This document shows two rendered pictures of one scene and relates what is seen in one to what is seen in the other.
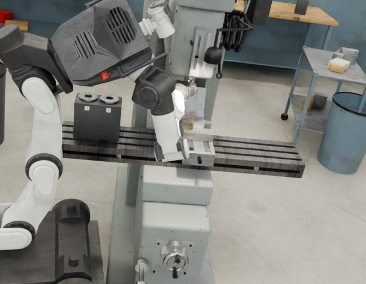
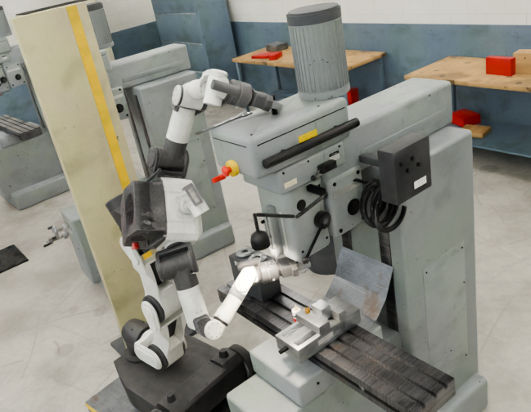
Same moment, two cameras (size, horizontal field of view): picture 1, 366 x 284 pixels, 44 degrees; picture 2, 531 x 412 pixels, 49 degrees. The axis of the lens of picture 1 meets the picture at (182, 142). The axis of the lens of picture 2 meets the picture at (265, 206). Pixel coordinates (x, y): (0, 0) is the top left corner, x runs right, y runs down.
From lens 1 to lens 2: 2.15 m
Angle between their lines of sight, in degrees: 57
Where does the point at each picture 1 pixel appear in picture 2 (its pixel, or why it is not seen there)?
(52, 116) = (140, 267)
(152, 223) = (232, 396)
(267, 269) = not seen: outside the picture
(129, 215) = not seen: hidden behind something
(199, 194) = (290, 388)
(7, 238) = (146, 355)
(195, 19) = (267, 197)
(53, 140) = (152, 287)
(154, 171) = (270, 346)
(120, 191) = not seen: hidden behind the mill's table
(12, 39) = (111, 205)
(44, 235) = (192, 368)
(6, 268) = (145, 380)
